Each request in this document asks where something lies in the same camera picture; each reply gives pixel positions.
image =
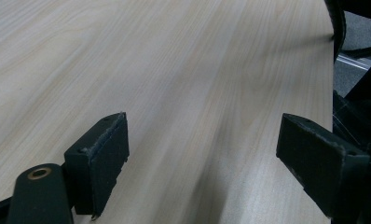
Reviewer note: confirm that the silver floor rail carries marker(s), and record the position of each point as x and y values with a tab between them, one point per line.
354	61

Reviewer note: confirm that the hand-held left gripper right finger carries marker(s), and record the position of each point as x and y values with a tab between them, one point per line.
320	161

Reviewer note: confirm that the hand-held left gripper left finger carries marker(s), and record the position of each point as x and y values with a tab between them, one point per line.
103	161

